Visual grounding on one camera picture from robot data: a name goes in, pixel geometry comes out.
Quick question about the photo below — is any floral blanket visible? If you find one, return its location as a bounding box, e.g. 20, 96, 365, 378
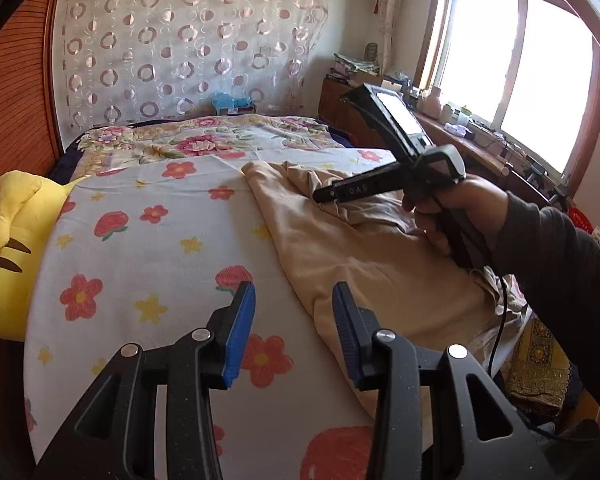
22, 115, 481, 480

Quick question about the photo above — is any pale pink jar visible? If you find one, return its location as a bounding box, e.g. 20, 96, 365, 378
420, 87, 443, 118

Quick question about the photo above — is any yellow patterned cloth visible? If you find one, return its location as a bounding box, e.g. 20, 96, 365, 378
502, 315, 576, 411

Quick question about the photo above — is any person's right hand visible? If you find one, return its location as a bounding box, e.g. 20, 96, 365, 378
401, 175, 511, 266

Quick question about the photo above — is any yellow plush toy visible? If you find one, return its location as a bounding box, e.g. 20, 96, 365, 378
0, 170, 88, 346

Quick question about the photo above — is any circle patterned sheer curtain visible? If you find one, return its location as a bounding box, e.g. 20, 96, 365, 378
50, 0, 331, 133

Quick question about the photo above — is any beige printed t-shirt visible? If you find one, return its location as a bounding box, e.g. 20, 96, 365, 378
242, 160, 531, 411

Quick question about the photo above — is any window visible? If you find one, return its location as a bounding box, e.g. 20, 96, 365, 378
415, 0, 600, 181

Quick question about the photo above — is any red round decoration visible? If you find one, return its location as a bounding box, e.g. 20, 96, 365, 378
567, 205, 600, 234

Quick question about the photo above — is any person's right forearm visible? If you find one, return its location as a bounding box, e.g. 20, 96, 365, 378
490, 192, 600, 421

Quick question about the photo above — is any beige window curtain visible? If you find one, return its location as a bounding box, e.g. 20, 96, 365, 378
367, 0, 406, 73

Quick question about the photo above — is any blue box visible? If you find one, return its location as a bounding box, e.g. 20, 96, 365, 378
211, 92, 257, 118

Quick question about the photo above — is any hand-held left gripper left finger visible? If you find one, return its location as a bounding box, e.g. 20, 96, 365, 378
32, 281, 257, 480

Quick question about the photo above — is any black cable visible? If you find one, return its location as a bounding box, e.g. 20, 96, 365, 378
487, 272, 512, 378

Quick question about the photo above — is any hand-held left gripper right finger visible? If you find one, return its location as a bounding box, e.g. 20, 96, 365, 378
331, 282, 556, 480

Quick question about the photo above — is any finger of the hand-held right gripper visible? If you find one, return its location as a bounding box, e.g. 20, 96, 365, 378
313, 169, 406, 206

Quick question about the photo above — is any folded floral quilt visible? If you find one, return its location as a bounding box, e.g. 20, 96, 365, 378
49, 119, 353, 182

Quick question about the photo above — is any wooden headboard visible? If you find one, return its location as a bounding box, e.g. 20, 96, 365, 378
0, 0, 68, 241

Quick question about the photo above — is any stack of papers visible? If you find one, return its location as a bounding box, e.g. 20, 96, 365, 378
332, 52, 381, 80

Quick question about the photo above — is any wooden desk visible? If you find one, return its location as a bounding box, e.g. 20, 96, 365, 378
320, 77, 581, 211

